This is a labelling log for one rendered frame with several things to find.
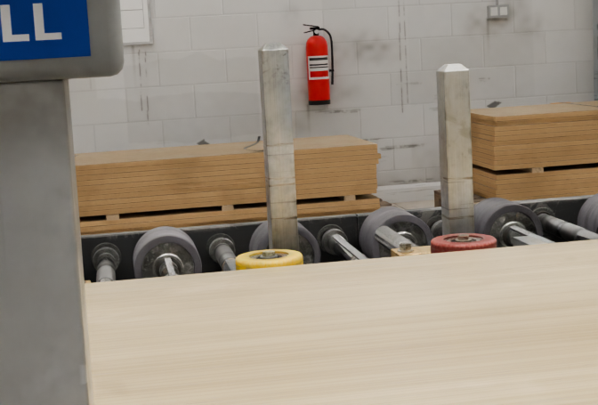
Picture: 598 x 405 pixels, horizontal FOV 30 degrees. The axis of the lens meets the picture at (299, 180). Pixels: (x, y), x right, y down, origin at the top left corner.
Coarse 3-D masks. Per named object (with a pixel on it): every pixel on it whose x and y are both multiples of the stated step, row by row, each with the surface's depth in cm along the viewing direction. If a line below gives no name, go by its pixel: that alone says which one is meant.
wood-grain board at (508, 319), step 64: (448, 256) 129; (512, 256) 127; (576, 256) 125; (128, 320) 107; (192, 320) 105; (256, 320) 104; (320, 320) 103; (384, 320) 102; (448, 320) 100; (512, 320) 99; (576, 320) 98; (128, 384) 87; (192, 384) 86; (256, 384) 85; (320, 384) 84; (384, 384) 83; (448, 384) 82; (512, 384) 82; (576, 384) 81
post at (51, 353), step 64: (0, 128) 32; (64, 128) 33; (0, 192) 32; (64, 192) 33; (0, 256) 33; (64, 256) 33; (0, 320) 33; (64, 320) 33; (0, 384) 33; (64, 384) 33
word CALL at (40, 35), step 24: (0, 0) 30; (24, 0) 30; (48, 0) 30; (72, 0) 30; (0, 24) 30; (24, 24) 30; (48, 24) 30; (72, 24) 31; (0, 48) 30; (24, 48) 30; (48, 48) 30; (72, 48) 31
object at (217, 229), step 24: (336, 216) 201; (360, 216) 201; (432, 216) 204; (576, 216) 208; (96, 240) 194; (120, 240) 195; (192, 240) 197; (240, 240) 198; (552, 240) 208; (120, 264) 195; (216, 264) 198
